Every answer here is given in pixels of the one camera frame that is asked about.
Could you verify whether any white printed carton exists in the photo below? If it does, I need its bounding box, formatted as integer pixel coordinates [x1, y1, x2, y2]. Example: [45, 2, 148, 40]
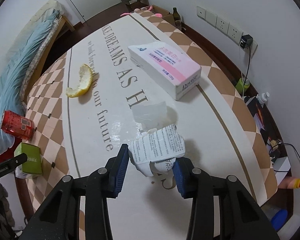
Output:
[129, 124, 186, 177]

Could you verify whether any green white carton box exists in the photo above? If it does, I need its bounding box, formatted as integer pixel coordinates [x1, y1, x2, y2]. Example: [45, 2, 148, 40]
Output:
[14, 142, 43, 179]

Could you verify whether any red soda can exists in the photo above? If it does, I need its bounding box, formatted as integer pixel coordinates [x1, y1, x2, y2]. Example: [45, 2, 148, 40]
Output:
[1, 110, 34, 140]

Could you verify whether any yellow citrus peel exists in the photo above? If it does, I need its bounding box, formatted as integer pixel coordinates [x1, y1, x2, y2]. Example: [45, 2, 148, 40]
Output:
[66, 64, 93, 98]

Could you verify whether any pink white box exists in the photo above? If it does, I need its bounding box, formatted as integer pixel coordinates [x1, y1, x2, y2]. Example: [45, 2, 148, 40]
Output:
[128, 41, 202, 101]

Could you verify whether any clear plastic scrap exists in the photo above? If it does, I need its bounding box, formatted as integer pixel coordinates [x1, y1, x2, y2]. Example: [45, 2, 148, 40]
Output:
[132, 102, 169, 131]

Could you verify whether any light blue duvet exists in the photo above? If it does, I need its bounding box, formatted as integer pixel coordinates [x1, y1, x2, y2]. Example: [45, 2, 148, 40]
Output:
[0, 10, 59, 154]

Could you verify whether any checkered printed tablecloth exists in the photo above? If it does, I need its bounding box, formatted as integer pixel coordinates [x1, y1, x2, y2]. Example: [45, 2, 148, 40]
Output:
[14, 9, 278, 240]

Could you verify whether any white small bottle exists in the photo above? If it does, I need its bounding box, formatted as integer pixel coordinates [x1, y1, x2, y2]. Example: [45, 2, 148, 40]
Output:
[256, 92, 270, 107]

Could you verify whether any blue round lid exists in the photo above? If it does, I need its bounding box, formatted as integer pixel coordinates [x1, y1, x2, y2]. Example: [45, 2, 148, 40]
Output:
[270, 209, 288, 231]

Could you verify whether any orange capped tube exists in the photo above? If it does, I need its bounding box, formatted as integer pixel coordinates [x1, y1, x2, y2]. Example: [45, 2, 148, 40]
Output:
[278, 177, 300, 189]

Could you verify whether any black charger plug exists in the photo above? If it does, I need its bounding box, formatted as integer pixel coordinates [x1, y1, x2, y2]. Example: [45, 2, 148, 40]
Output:
[239, 34, 253, 49]

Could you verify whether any dark glass bottle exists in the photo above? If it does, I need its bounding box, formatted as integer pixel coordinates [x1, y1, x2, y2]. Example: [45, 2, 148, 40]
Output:
[172, 7, 182, 30]

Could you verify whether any brown cardboard box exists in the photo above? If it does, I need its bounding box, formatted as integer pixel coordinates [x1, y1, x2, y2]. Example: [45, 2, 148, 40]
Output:
[152, 5, 175, 26]

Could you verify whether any pink plush toy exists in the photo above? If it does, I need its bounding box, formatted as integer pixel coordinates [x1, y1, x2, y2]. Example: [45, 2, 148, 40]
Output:
[120, 5, 154, 17]

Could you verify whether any white wall power strip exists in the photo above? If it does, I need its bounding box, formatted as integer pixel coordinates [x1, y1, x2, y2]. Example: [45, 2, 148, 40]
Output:
[196, 6, 258, 57]

